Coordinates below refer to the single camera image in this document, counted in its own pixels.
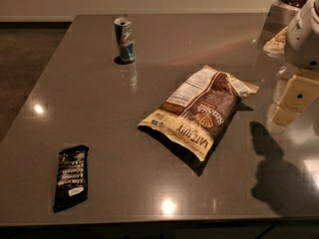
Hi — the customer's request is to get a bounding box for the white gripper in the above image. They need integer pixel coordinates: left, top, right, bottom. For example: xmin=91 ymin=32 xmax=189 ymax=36
xmin=267 ymin=0 xmax=319 ymax=126

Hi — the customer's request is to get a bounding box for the brown and cream chip bag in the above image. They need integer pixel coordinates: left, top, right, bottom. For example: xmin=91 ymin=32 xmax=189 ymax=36
xmin=139 ymin=66 xmax=258 ymax=161

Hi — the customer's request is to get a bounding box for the black rxbar chocolate bar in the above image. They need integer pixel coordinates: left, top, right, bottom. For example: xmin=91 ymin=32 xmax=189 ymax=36
xmin=53 ymin=144 xmax=89 ymax=213

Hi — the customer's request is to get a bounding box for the grey metal container base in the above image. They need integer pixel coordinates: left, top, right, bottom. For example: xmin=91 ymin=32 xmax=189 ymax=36
xmin=263 ymin=0 xmax=299 ymax=33

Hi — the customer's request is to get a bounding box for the blue silver energy drink can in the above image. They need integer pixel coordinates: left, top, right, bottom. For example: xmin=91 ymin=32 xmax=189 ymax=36
xmin=114 ymin=17 xmax=135 ymax=64

